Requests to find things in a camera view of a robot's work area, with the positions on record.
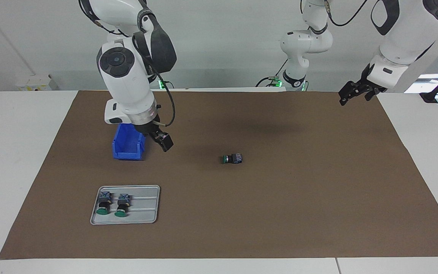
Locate black base cable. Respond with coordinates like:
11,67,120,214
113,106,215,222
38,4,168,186
255,57,289,88

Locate brown paper table mat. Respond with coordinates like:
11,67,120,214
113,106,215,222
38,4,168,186
0,90,438,260

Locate green push button switch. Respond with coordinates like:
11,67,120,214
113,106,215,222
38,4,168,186
221,153,243,165
96,191,113,216
114,193,131,218

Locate silver metal tray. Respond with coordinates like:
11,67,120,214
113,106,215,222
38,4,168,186
90,185,161,225

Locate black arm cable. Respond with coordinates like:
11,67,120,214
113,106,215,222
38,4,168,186
325,0,368,27
139,53,176,127

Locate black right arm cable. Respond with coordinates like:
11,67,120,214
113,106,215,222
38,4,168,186
139,53,176,127

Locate blue plastic bin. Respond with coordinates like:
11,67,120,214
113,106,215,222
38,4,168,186
112,124,147,161

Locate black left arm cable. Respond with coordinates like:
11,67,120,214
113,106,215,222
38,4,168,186
325,0,368,27

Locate white box yellow labels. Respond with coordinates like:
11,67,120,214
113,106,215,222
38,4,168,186
16,74,60,92

